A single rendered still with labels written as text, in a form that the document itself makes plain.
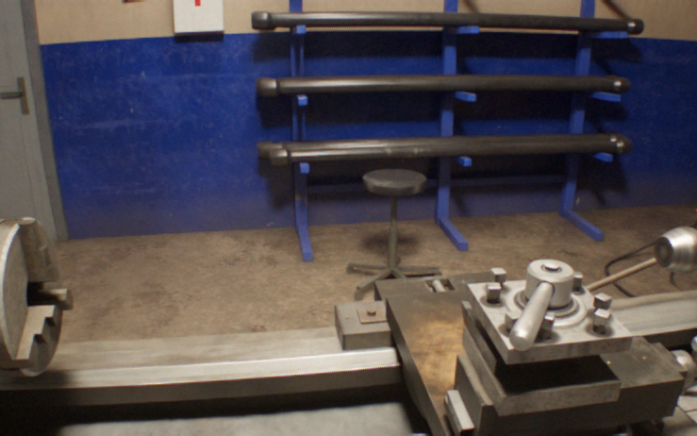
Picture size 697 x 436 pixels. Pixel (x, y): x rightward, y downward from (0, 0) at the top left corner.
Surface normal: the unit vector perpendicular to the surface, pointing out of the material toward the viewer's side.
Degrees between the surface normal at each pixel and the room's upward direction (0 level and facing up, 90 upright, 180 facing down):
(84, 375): 49
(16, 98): 90
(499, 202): 90
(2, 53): 90
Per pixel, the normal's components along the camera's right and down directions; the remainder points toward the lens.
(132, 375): 0.11, -0.36
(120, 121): 0.15, 0.35
